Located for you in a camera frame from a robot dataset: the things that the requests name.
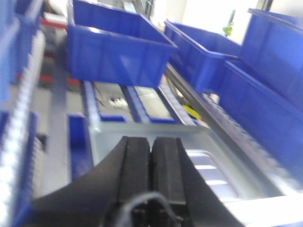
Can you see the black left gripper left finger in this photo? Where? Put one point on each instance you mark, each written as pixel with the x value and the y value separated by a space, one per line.
pixel 94 198

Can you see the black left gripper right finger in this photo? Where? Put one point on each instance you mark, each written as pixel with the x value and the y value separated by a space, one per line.
pixel 189 196

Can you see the silver metal tray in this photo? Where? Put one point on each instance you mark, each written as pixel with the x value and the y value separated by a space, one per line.
pixel 236 188

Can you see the low blue plastic bin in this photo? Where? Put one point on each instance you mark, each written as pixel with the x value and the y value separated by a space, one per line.
pixel 201 55

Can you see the blue bin on right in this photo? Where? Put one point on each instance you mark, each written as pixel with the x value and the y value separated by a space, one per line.
pixel 263 90

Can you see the large blue plastic bin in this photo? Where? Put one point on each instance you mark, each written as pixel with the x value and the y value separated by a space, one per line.
pixel 106 44

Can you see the steel divider rail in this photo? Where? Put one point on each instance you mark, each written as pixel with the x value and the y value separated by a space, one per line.
pixel 228 129

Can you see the white roller conveyor rail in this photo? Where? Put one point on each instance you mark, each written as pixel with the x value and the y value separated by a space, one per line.
pixel 13 142

